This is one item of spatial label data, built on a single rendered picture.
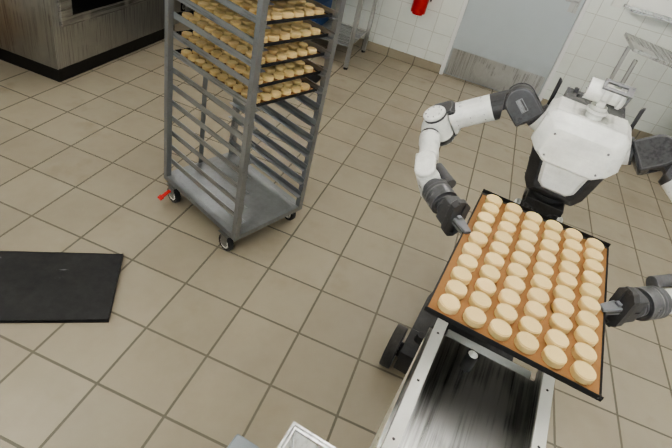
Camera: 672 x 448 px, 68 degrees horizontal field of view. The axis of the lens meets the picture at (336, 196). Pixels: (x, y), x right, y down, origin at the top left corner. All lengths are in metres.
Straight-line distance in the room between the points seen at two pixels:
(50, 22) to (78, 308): 2.18
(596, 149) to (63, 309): 2.15
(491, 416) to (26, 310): 1.90
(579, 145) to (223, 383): 1.60
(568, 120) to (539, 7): 3.84
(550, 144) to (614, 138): 0.18
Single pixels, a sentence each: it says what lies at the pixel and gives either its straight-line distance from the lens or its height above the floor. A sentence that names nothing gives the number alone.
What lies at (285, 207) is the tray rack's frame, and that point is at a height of 0.15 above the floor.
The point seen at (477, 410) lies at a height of 0.84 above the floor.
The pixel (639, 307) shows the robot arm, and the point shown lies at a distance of 1.51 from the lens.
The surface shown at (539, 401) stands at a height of 0.90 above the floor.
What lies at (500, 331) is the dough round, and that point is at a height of 1.08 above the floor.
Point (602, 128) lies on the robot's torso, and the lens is 1.72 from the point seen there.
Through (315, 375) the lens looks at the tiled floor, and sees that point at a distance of 2.29.
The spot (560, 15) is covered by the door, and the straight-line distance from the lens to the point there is 5.52.
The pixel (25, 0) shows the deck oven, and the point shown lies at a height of 0.55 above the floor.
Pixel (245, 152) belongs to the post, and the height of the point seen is 0.66.
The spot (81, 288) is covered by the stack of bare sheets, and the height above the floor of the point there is 0.02.
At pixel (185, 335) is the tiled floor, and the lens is 2.36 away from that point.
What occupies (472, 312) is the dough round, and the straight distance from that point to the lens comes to 1.20.
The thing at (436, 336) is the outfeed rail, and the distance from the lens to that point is 1.36.
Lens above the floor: 1.88
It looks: 36 degrees down
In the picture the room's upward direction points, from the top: 15 degrees clockwise
